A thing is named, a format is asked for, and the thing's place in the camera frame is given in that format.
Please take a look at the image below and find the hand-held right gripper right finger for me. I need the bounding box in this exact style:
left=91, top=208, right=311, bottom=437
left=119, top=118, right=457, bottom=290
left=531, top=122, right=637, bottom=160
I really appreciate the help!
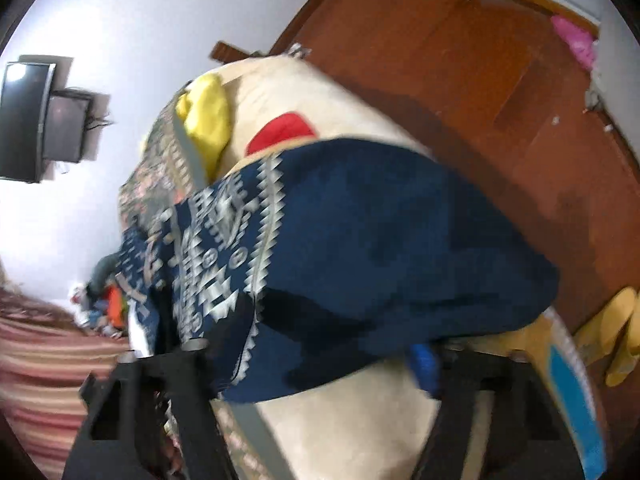
left=409, top=342, right=586, bottom=480

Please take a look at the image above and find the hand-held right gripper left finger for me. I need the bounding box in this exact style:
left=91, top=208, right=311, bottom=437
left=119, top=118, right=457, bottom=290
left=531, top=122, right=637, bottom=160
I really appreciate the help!
left=62, top=296, right=256, bottom=480

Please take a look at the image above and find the navy blue patterned sweater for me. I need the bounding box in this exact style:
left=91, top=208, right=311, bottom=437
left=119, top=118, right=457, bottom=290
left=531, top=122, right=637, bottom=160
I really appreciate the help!
left=117, top=137, right=560, bottom=403

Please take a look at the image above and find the pile of mixed clothes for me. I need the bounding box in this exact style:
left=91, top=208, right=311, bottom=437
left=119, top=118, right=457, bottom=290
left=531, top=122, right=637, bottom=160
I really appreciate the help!
left=70, top=252, right=132, bottom=342

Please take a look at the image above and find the cream blanket with red patch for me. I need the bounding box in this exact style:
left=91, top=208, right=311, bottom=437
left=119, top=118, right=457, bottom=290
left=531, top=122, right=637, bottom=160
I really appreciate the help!
left=165, top=55, right=608, bottom=480

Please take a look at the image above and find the red striped cloth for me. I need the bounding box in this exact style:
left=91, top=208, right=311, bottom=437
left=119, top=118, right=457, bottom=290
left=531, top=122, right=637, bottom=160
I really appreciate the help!
left=0, top=282, right=132, bottom=463

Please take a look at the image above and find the yellow slipper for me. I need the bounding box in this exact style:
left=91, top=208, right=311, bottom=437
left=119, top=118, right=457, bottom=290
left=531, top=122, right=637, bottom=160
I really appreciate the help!
left=605, top=290, right=640, bottom=388
left=572, top=287, right=638, bottom=363

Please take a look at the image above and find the yellow cloth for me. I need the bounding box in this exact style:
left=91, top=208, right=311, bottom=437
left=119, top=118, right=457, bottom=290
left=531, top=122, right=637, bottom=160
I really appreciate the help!
left=176, top=74, right=232, bottom=181

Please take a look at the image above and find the small black monitor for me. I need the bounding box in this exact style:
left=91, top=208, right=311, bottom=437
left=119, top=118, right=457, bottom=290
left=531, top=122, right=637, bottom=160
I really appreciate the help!
left=42, top=89, right=94, bottom=164

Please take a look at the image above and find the pink cloth on floor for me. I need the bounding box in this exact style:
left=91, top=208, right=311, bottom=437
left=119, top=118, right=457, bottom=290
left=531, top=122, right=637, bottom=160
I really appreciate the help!
left=550, top=15, right=599, bottom=74

